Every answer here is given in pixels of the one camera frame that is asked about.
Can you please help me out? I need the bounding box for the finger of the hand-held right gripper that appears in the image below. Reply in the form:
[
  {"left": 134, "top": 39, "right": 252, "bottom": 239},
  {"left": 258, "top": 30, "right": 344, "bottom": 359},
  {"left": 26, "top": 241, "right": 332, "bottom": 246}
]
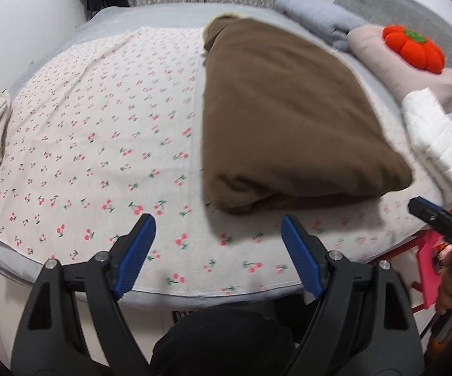
[{"left": 408, "top": 197, "right": 452, "bottom": 236}]

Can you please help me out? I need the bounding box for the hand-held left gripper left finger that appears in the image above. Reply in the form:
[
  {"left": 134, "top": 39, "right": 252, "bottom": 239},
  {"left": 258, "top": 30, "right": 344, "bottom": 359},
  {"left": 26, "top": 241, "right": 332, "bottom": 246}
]
[{"left": 10, "top": 213, "right": 157, "bottom": 376}]

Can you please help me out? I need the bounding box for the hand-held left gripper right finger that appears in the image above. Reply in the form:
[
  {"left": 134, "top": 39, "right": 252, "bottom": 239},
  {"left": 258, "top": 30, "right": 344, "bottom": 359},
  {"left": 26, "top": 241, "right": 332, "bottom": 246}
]
[{"left": 281, "top": 215, "right": 426, "bottom": 376}]

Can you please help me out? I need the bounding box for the brown coat with fur collar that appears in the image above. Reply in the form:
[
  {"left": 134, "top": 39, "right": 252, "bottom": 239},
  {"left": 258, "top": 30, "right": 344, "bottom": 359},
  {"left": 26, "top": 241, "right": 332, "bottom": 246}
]
[{"left": 202, "top": 14, "right": 414, "bottom": 216}]

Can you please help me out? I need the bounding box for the person's right forearm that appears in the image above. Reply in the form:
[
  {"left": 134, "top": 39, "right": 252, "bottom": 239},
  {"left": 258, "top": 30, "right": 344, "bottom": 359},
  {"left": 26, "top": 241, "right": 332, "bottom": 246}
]
[{"left": 423, "top": 311, "right": 452, "bottom": 366}]

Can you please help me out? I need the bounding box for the person's right hand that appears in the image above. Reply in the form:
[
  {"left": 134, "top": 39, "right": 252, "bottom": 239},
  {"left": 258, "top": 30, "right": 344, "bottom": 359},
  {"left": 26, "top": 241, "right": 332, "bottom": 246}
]
[{"left": 435, "top": 251, "right": 452, "bottom": 315}]

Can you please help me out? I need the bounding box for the pink stool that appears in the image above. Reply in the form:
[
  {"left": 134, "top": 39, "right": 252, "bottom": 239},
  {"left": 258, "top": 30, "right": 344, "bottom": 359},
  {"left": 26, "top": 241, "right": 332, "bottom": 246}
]
[{"left": 370, "top": 193, "right": 452, "bottom": 315}]

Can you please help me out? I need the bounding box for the white quilted garment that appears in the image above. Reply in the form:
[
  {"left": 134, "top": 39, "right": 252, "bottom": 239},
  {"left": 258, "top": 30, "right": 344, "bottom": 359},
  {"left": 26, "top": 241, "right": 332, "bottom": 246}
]
[{"left": 401, "top": 89, "right": 452, "bottom": 199}]

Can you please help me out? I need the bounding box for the person's leg in black pants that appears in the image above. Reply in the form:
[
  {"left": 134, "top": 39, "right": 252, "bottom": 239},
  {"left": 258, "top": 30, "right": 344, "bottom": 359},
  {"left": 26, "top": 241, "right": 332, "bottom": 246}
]
[{"left": 149, "top": 293, "right": 322, "bottom": 376}]

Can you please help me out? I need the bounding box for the cherry printed blanket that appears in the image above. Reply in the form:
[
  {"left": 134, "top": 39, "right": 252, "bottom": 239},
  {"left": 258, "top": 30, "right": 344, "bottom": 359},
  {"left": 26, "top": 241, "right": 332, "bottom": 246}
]
[{"left": 0, "top": 26, "right": 446, "bottom": 297}]

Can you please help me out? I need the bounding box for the pink pillow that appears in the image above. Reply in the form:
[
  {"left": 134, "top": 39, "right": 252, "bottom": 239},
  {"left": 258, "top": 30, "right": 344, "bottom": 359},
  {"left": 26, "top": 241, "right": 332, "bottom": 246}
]
[{"left": 346, "top": 24, "right": 452, "bottom": 107}]

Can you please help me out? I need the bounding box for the orange pumpkin plush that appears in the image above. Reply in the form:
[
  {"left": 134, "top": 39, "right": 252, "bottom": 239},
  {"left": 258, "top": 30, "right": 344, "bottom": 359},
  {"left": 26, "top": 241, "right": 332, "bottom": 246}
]
[{"left": 382, "top": 24, "right": 446, "bottom": 75}]

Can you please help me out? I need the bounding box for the folded light blue blanket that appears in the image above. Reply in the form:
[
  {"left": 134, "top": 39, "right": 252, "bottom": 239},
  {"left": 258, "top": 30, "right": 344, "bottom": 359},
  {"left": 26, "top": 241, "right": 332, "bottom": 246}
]
[{"left": 274, "top": 0, "right": 372, "bottom": 52}]

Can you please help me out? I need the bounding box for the bed with grey sheet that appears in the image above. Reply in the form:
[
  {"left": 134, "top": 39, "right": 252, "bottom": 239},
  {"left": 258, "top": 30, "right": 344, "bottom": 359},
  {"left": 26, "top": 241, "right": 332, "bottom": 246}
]
[{"left": 0, "top": 2, "right": 448, "bottom": 311}]

